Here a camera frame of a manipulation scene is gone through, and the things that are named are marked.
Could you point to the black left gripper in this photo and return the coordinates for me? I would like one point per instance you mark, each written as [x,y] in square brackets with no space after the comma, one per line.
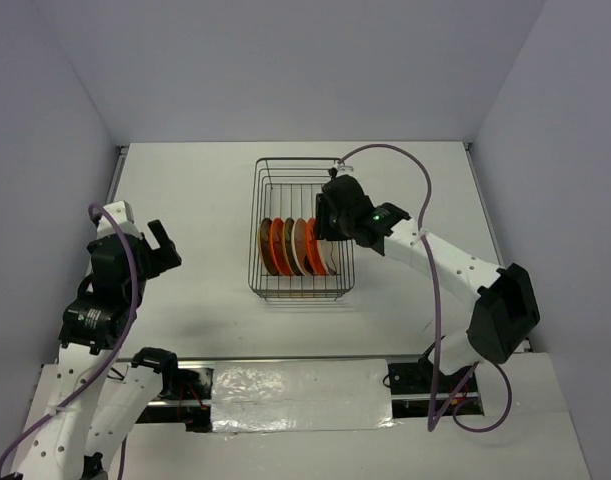
[166,256]

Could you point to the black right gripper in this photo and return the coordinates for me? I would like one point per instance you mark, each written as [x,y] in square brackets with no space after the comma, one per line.
[323,229]

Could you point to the orange plate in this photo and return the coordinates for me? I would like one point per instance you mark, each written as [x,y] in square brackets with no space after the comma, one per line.
[313,253]
[276,247]

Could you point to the cream white plate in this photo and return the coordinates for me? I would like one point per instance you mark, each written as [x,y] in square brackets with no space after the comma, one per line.
[299,247]

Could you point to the brown yellow patterned plate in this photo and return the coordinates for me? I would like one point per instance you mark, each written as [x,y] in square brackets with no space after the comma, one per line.
[264,246]

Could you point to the white plate with dark spot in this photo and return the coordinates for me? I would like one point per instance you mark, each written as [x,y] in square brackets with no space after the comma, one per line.
[328,256]

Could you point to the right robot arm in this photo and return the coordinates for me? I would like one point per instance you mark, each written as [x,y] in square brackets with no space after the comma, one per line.
[501,301]

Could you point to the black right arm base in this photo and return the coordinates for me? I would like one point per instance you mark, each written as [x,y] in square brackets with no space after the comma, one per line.
[410,377]

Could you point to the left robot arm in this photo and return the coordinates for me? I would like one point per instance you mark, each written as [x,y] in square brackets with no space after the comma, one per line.
[77,437]

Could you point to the foil covered white panel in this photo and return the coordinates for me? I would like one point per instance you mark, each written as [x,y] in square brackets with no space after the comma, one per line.
[268,397]

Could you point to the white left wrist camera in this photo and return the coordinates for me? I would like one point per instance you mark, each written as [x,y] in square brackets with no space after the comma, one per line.
[122,215]

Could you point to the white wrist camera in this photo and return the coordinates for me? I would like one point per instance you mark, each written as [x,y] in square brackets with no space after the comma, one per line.
[122,215]
[339,167]

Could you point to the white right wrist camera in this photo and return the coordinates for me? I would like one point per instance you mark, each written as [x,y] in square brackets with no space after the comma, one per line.
[339,167]

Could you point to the wire dish rack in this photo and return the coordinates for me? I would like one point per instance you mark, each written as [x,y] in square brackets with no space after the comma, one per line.
[287,187]

